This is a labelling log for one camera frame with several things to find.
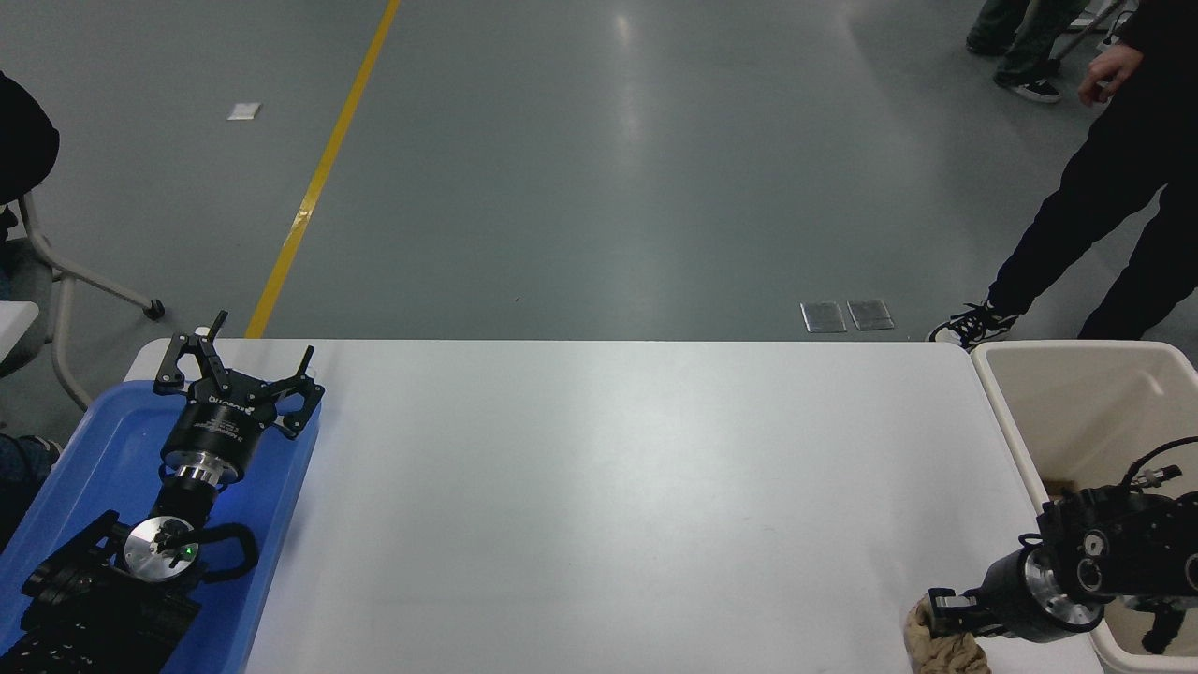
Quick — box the wheeled chair with pale frame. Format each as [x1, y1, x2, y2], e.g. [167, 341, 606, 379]
[0, 192, 167, 413]

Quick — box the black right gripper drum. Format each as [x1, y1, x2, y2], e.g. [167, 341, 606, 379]
[977, 547, 1055, 645]

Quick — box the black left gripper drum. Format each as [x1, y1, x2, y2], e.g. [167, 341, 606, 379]
[161, 371, 282, 473]

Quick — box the standing person's hand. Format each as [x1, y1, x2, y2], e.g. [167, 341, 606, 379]
[1078, 44, 1146, 107]

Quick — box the walking person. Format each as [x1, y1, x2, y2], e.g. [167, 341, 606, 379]
[965, 0, 1088, 105]

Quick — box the seated person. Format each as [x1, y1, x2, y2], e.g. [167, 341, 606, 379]
[0, 72, 63, 553]

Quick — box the tan paper ball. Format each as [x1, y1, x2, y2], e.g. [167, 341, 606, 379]
[903, 599, 993, 674]

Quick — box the standing person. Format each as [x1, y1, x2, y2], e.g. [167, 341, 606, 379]
[928, 0, 1198, 349]

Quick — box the blue plastic tray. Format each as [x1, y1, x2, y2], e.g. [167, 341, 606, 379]
[0, 379, 322, 674]

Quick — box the white side table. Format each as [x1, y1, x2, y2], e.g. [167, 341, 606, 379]
[0, 300, 41, 364]

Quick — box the large pale bin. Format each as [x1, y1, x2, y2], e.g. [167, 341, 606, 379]
[971, 340, 1198, 674]

